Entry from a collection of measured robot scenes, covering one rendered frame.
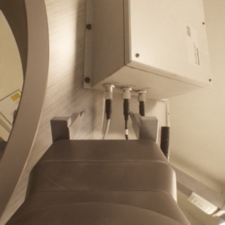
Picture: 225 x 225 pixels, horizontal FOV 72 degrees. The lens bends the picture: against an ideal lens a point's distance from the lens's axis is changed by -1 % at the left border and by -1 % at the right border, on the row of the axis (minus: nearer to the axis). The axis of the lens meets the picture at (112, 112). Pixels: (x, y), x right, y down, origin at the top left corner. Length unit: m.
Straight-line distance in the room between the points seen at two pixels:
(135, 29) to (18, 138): 0.19
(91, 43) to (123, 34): 0.11
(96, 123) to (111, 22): 0.16
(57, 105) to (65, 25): 0.15
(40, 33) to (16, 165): 0.17
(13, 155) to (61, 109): 0.10
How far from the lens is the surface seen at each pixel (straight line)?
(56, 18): 0.33
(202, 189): 5.21
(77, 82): 0.28
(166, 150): 0.35
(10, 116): 6.56
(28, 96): 0.21
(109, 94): 0.26
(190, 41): 0.30
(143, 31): 0.23
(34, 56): 0.23
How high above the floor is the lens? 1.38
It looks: 28 degrees up
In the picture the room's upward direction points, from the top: 46 degrees clockwise
